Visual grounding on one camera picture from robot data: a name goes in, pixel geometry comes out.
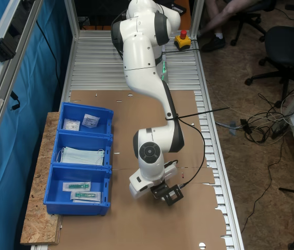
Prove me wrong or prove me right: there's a yellow emergency stop button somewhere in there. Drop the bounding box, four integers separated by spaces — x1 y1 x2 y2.
174 30 191 52

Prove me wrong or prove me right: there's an aluminium power strip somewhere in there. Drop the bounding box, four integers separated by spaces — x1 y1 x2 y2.
0 0 37 63

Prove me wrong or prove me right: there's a person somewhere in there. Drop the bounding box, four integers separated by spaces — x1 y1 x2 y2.
198 0 262 52

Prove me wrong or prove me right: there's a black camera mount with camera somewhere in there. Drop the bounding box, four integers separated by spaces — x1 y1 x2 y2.
151 183 184 207

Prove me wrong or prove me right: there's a black hanging cable connector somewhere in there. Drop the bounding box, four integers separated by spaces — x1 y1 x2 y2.
9 91 21 110

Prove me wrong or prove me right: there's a brown cardboard sheet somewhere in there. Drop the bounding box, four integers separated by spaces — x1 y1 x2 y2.
49 166 228 250
67 90 210 170

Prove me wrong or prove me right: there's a black zip tie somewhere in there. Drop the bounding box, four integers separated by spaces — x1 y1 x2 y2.
165 106 230 122

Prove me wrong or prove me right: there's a clear bag with printed label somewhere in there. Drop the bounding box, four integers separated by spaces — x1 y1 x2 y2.
63 119 81 131

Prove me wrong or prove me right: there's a white printed gauze packet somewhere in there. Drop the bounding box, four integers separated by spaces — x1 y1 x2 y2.
81 114 101 128

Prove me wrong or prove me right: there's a clear packet with green syringe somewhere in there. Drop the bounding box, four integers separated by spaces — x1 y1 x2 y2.
70 191 102 203
63 181 92 192

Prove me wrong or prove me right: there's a black power adapter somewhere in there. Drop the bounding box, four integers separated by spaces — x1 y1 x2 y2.
271 121 290 139

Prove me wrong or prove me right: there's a pale green face mask stack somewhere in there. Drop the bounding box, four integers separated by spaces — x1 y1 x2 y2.
56 146 105 166

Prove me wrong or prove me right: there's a black office chair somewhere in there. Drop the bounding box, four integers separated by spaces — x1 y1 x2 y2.
244 4 294 109
230 0 278 47

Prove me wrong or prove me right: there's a black plug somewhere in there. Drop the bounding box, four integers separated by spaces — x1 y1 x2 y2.
240 119 253 135

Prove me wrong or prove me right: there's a black wall cable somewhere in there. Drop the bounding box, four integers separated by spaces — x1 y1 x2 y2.
36 20 62 88

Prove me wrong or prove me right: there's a long black floor cable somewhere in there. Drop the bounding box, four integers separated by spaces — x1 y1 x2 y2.
240 135 286 235

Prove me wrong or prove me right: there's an aluminium frame post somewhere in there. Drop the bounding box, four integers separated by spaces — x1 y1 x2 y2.
190 0 205 50
63 0 81 42

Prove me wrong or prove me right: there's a blue plastic bin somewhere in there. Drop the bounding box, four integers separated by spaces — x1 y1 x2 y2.
51 131 114 169
43 164 111 216
57 102 114 136

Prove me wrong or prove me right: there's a black camera cable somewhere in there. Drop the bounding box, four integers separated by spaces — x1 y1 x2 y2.
177 118 206 189

